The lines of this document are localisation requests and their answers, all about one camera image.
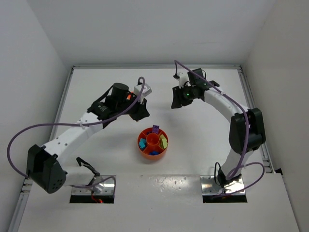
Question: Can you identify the teal long lego brick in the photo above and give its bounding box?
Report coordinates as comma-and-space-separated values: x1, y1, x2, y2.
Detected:
139, 142, 146, 149

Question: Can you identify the lime green purple lego brick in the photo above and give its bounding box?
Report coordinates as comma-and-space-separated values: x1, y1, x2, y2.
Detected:
161, 139, 168, 149

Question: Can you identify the blue round lego piece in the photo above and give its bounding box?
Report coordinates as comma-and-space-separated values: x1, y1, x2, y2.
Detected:
149, 151, 159, 156

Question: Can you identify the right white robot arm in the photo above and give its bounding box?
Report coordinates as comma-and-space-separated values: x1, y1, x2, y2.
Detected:
171, 69, 266, 187

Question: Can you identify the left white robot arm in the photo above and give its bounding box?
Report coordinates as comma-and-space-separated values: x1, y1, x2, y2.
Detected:
27, 82, 152, 194

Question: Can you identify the orange round divided container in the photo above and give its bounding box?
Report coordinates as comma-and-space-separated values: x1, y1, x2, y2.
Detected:
137, 127, 169, 161

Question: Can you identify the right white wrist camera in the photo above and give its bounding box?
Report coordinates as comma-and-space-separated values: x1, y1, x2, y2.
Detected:
173, 72, 189, 88

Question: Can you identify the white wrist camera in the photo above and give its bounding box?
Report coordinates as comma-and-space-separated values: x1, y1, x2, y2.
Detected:
173, 72, 189, 88
133, 84, 152, 101

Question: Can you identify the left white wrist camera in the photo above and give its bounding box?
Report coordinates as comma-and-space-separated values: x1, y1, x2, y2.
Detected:
133, 84, 152, 101

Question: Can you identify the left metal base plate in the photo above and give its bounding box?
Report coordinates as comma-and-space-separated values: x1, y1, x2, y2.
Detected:
71, 175, 116, 196

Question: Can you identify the metal base plate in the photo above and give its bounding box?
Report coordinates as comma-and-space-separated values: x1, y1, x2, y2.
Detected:
200, 175, 246, 195
71, 175, 116, 196

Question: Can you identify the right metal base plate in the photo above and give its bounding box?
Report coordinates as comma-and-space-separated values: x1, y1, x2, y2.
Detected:
200, 175, 246, 195

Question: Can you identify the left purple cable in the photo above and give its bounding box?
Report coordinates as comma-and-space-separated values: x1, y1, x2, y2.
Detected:
7, 76, 147, 191

